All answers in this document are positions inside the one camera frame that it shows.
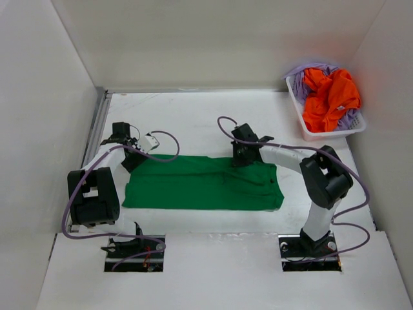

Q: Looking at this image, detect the white plastic laundry basket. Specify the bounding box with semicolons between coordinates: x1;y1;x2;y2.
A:
285;76;367;141

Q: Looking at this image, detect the purple cable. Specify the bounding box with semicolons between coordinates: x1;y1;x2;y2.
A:
61;130;181;272
216;116;370;259

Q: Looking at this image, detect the green t shirt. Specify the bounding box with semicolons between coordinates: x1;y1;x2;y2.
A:
122;155;284;211

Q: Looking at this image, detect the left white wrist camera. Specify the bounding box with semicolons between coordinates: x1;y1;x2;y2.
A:
137;133;160;154

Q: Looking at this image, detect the orange t shirt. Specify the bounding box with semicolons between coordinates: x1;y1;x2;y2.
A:
303;68;361;133

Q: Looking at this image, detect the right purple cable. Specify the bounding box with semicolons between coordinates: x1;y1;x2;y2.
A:
216;116;370;259

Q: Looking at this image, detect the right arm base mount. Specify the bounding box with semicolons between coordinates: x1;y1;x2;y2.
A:
278;233;341;272

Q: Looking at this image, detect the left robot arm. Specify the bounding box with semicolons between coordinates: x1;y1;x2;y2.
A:
67;122;159;258

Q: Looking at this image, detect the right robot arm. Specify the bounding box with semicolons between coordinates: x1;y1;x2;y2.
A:
231;123;353;262

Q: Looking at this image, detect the lavender t shirt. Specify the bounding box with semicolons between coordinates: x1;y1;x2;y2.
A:
285;63;359;131

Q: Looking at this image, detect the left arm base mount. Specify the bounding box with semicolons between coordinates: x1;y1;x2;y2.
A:
101;235;165;273

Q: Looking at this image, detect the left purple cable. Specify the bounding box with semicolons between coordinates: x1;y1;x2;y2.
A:
61;130;181;272

